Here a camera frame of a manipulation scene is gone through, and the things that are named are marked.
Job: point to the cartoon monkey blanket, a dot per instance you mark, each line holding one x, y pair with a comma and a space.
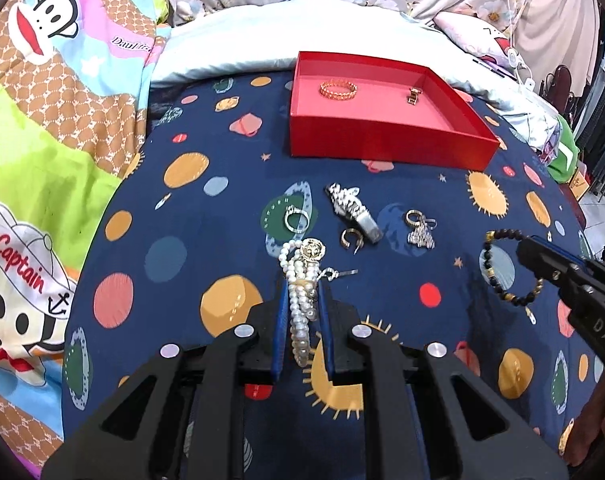
47, 160

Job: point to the pale pink curtain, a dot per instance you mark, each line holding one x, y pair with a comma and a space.
557, 15

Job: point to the white printed pillow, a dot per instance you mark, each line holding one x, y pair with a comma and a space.
475, 35

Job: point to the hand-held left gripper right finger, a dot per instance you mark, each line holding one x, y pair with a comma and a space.
325, 332

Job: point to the navy planet print blanket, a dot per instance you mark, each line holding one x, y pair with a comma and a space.
182, 240

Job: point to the gold hoop earring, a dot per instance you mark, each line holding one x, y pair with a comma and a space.
345, 240

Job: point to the dark metal chair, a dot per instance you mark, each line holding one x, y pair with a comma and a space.
564, 87

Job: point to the red jewelry box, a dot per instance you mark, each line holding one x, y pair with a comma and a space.
382, 132

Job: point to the pale blue quilt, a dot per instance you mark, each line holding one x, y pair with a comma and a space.
232, 45

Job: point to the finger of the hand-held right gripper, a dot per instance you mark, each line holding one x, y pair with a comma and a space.
538, 260
557, 249

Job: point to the silver rhinestone hair clip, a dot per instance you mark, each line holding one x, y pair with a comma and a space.
355, 210

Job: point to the green cloth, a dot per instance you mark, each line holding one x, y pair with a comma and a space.
564, 157

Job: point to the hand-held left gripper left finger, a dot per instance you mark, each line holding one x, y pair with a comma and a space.
280, 332

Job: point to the silver rhinestone pendant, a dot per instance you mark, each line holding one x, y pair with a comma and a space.
422, 237

